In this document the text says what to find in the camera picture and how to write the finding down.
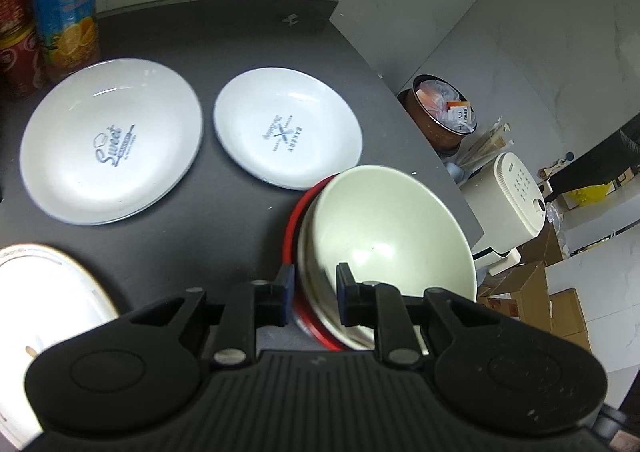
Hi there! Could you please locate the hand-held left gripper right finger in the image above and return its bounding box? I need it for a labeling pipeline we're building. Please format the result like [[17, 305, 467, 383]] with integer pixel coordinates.
[[337, 263, 506, 365]]

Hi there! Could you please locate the small white figurine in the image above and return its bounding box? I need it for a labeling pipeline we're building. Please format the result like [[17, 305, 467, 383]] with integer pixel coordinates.
[[539, 152, 574, 181]]

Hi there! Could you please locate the large white plate blue print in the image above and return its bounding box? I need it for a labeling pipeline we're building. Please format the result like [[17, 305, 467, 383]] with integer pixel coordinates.
[[19, 58, 204, 226]]

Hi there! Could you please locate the pale green bowl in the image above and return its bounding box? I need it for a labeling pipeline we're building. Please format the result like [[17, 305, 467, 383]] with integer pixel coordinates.
[[308, 165, 478, 355]]

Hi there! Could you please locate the red bowl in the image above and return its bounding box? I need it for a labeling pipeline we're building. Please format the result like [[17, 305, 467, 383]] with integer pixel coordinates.
[[282, 175, 352, 353]]

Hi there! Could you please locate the yellow plastic bag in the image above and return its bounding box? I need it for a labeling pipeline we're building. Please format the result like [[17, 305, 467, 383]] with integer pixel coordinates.
[[565, 183, 614, 209]]

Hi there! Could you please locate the brown trash bin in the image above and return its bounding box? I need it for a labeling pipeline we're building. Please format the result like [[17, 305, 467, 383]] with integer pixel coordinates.
[[398, 75, 478, 159]]

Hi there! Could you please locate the orange juice bottle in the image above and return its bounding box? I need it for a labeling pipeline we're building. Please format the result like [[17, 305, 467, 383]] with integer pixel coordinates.
[[25, 0, 101, 83]]

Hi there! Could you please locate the paper-wrapped sticks bundle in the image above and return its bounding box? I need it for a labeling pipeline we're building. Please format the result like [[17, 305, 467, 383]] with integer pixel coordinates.
[[456, 117, 514, 169]]

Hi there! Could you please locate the small white plate blue print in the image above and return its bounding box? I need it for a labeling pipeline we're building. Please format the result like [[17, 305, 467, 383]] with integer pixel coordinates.
[[213, 66, 364, 191]]

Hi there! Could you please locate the gold-rimmed white plate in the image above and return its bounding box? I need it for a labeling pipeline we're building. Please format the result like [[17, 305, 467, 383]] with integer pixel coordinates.
[[0, 244, 121, 452]]

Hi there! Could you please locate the cardboard box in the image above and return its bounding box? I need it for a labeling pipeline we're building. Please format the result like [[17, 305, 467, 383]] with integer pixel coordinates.
[[547, 287, 594, 339], [477, 262, 552, 330], [517, 219, 566, 267]]

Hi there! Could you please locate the cream air fryer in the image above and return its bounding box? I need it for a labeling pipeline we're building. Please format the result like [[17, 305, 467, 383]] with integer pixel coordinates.
[[459, 152, 549, 276]]

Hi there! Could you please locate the clear plastic bag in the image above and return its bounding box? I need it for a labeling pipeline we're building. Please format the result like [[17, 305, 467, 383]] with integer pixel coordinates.
[[545, 203, 564, 239]]

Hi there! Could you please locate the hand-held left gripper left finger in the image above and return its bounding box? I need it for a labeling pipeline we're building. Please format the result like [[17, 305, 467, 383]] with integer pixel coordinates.
[[125, 265, 294, 369]]

